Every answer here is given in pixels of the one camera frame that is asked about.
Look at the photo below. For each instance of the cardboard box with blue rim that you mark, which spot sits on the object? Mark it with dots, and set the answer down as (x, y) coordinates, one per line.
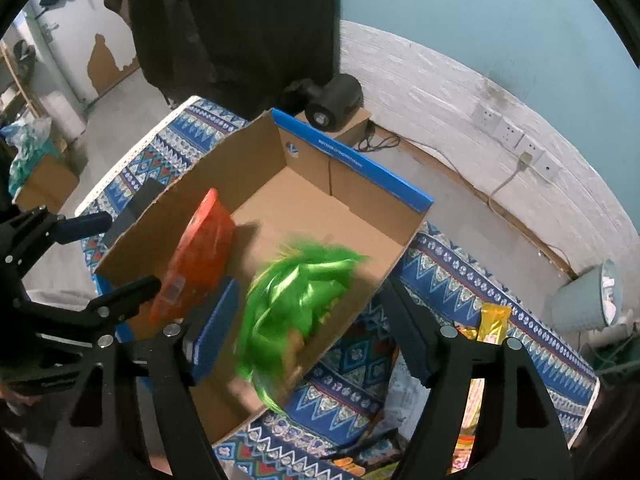
(300, 200)

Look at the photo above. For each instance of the black cylindrical device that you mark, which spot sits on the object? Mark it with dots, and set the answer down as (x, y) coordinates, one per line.
(330, 100)

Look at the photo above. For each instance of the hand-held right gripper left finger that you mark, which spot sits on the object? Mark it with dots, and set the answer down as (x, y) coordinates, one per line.
(215, 332)

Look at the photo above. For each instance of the red yellow snack packet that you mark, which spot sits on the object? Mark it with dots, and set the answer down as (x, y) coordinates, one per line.
(462, 452)

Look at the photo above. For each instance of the pale green trash bin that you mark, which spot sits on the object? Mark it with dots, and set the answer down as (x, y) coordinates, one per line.
(585, 300)

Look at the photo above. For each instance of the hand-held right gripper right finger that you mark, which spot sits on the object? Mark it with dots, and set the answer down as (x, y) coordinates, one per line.
(410, 342)

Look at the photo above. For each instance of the blue patterned blanket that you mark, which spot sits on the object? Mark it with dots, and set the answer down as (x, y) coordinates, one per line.
(450, 270)

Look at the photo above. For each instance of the long gold snack bar packet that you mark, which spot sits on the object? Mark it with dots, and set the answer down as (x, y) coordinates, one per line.
(495, 322)
(468, 333)

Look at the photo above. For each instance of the teal plastic bag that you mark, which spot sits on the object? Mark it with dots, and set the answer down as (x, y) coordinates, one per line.
(30, 142)

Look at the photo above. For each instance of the green snack packet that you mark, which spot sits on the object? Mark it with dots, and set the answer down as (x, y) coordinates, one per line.
(290, 300)

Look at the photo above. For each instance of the yellow orange snack packet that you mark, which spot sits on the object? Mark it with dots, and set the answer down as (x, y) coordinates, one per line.
(350, 466)

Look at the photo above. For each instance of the open cardboard box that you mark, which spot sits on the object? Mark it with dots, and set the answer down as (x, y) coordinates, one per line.
(47, 185)

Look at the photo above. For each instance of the white cylindrical container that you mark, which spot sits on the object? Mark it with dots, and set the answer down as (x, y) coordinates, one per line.
(65, 115)

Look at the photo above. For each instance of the wooden rack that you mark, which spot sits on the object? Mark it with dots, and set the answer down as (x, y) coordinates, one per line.
(25, 90)

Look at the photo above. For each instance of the white wall socket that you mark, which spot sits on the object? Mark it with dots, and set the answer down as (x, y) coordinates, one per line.
(532, 150)
(487, 115)
(507, 132)
(549, 165)

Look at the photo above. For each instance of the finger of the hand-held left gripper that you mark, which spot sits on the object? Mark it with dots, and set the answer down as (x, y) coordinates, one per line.
(125, 300)
(82, 226)

